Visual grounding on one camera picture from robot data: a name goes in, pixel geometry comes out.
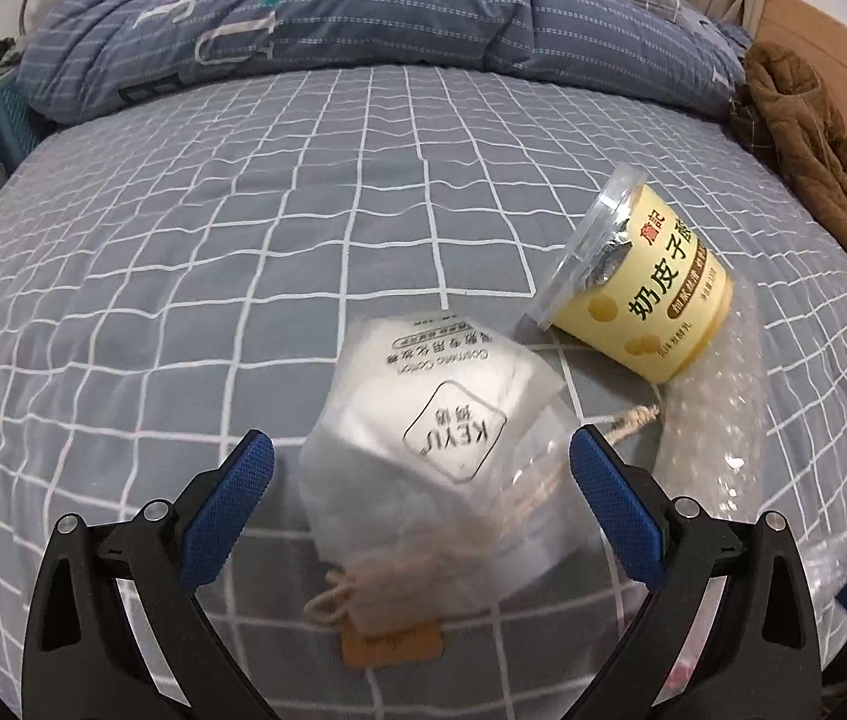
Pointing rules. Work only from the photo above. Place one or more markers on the wooden headboard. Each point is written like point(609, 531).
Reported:
point(836, 37)

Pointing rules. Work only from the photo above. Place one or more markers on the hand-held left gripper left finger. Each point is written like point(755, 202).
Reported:
point(232, 502)

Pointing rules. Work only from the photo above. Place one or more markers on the blue striped duvet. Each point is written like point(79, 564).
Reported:
point(363, 7)

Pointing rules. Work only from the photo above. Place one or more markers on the brown quilted jacket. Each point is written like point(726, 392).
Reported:
point(821, 142)

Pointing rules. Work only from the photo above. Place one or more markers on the white cotton pad pouch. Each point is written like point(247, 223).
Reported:
point(408, 465)

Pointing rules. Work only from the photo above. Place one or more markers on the bed with grey checked sheet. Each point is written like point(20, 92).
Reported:
point(205, 277)

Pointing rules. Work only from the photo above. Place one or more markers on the yellow yogurt cup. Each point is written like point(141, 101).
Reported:
point(656, 307)

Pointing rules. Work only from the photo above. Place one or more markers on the clear bubble wrap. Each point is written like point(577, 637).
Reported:
point(731, 420)

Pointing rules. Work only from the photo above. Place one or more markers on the teal suitcase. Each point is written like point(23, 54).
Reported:
point(14, 124)

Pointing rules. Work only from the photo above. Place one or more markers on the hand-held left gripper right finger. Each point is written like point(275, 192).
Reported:
point(611, 495)

